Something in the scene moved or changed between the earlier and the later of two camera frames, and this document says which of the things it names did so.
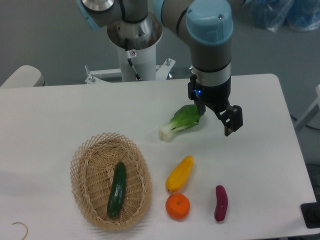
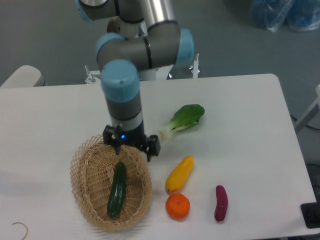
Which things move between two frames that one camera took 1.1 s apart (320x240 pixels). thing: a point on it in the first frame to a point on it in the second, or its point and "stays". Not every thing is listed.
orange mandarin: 177,206 stays
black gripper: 216,98 to 116,135
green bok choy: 187,116 stays
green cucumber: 117,192 stays
